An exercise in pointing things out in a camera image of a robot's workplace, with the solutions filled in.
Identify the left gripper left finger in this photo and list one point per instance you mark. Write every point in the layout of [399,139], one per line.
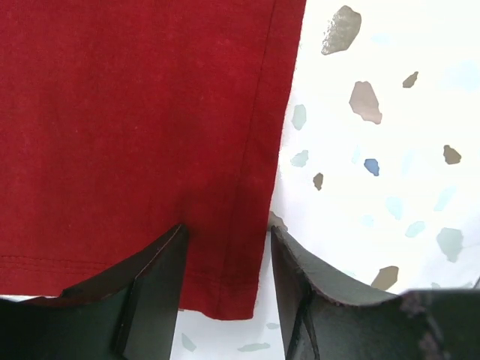
[128,311]

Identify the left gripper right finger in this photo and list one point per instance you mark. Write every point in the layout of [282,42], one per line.
[326,314]

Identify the red t shirt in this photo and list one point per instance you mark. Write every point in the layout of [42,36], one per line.
[121,119]

